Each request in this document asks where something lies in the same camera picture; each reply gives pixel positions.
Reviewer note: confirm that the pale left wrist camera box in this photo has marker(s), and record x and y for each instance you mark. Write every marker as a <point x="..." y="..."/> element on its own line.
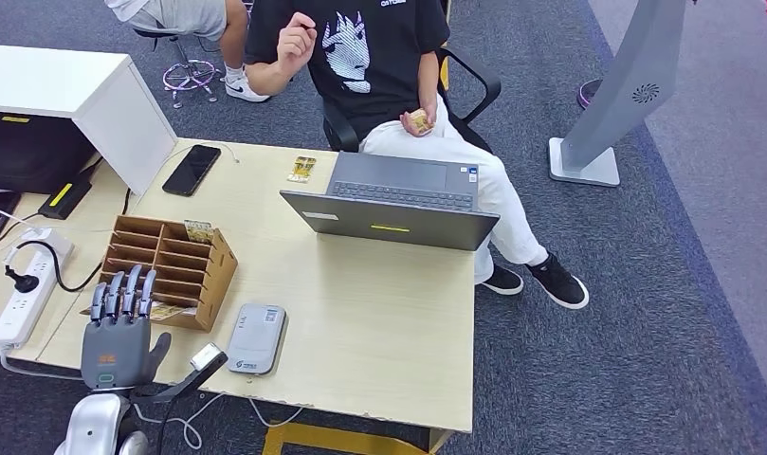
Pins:
<point x="206" y="356"/>

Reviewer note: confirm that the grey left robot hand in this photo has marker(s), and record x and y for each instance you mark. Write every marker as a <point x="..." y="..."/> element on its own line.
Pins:
<point x="116" y="355"/>

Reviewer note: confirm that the gold room key card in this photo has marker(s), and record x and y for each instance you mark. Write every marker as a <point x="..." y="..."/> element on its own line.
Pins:
<point x="301" y="169"/>
<point x="199" y="231"/>
<point x="172" y="311"/>

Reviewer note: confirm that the grey card reader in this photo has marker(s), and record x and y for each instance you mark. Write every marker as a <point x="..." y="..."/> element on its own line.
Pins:
<point x="256" y="339"/>

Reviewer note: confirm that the yellow table frame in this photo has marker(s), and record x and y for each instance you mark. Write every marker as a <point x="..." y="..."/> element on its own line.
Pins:
<point x="333" y="439"/>

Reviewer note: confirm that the person's left hand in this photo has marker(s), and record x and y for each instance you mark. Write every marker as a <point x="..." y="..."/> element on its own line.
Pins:
<point x="428" y="124"/>

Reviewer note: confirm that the round purple-rimmed base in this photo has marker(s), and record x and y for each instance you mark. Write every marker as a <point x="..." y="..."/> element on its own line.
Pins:
<point x="585" y="94"/>

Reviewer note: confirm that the black office chair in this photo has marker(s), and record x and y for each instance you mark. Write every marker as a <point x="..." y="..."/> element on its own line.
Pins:
<point x="339" y="132"/>

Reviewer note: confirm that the person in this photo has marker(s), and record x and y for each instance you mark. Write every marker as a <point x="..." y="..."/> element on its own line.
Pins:
<point x="383" y="69"/>
<point x="182" y="16"/>

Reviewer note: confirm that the grey kiosk stand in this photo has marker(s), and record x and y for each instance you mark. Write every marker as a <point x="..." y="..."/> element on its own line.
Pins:
<point x="628" y="81"/>

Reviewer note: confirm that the cardboard slotted organizer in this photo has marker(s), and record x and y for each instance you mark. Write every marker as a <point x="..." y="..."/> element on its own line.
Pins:
<point x="216" y="276"/>

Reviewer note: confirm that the person's left forearm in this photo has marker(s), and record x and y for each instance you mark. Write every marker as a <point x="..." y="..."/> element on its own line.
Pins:
<point x="428" y="81"/>

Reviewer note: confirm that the person's right hand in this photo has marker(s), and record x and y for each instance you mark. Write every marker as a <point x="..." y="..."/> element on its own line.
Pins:
<point x="295" y="41"/>

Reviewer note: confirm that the stack of gold cards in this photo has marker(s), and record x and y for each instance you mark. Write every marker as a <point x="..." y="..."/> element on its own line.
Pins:
<point x="419" y="121"/>

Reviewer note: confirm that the white power strip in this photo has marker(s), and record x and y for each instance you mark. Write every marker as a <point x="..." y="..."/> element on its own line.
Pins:
<point x="22" y="301"/>

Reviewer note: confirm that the black device with yellow label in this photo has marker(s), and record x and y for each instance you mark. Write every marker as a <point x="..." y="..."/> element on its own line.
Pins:
<point x="63" y="196"/>

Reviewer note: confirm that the white cabinet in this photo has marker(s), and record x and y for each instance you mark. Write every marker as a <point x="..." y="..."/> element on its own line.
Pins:
<point x="56" y="81"/>

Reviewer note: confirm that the grey laptop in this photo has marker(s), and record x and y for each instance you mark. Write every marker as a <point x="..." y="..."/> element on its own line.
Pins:
<point x="389" y="220"/>

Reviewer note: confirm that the person's right forearm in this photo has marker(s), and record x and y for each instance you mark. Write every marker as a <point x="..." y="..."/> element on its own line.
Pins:
<point x="267" y="75"/>

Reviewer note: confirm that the black smartphone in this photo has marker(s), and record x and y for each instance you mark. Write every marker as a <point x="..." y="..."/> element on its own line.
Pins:
<point x="191" y="171"/>

